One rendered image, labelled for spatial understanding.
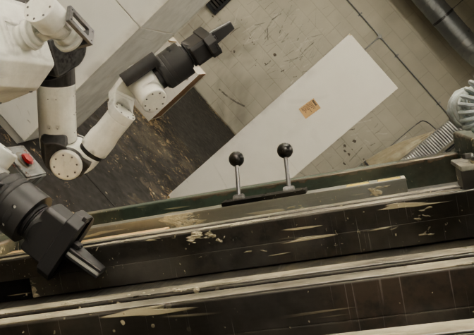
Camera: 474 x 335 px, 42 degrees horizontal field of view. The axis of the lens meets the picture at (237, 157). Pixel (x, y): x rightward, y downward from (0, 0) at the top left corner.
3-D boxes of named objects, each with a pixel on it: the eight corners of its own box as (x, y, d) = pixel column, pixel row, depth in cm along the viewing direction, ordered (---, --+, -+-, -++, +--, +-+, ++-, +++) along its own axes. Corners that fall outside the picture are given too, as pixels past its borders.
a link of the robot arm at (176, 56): (214, 50, 157) (175, 77, 156) (194, 18, 152) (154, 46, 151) (229, 62, 146) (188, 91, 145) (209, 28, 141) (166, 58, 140)
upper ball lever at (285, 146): (283, 199, 143) (278, 148, 149) (299, 196, 143) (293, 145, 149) (280, 193, 140) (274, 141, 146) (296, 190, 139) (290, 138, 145)
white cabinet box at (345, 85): (182, 183, 589) (347, 36, 547) (222, 228, 590) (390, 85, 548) (166, 197, 529) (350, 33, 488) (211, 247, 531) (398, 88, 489)
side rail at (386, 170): (79, 250, 184) (72, 214, 183) (462, 192, 161) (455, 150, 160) (70, 254, 178) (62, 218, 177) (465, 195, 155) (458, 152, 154)
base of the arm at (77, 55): (-1, 69, 143) (-1, 19, 140) (41, 65, 154) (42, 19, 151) (45, 79, 136) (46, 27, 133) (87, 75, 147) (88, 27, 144)
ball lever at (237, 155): (233, 206, 146) (230, 156, 152) (249, 204, 145) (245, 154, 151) (229, 201, 143) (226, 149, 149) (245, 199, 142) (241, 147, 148)
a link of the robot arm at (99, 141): (127, 133, 146) (80, 192, 150) (132, 121, 155) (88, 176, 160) (90, 106, 143) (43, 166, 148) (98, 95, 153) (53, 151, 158)
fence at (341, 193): (32, 250, 159) (28, 235, 159) (407, 192, 139) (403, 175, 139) (21, 255, 154) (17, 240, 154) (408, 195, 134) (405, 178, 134)
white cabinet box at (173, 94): (125, 78, 687) (171, 34, 672) (159, 118, 688) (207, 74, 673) (111, 80, 642) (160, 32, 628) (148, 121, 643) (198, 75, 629)
